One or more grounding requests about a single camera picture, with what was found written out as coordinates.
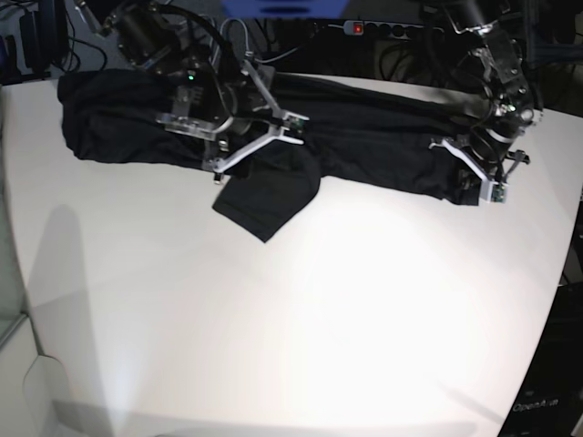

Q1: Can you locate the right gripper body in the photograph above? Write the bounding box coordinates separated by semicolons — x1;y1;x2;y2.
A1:
202;59;310;184

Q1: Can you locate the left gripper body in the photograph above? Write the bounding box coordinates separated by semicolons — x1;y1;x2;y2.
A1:
428;127;531;204

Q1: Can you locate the dark long-sleeve T-shirt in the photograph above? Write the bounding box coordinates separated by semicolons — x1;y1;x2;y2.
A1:
56;67;497;244

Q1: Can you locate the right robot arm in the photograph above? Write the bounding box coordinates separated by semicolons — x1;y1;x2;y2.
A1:
75;1;308;180

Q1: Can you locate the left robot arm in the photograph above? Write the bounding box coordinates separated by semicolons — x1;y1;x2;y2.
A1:
421;1;542;203

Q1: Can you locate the blue plastic box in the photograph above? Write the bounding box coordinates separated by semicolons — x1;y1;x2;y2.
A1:
221;0;349;19

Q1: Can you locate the white power strip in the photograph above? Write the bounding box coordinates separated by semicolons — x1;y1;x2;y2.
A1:
340;20;425;41

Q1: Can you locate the black device on stand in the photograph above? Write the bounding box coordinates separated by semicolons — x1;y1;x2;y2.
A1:
1;1;68;86

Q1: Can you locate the black OpenArm case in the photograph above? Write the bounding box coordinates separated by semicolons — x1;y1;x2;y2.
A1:
499;283;582;436

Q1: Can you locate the light grey cable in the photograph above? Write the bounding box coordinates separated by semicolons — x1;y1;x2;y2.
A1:
218;17;320;65

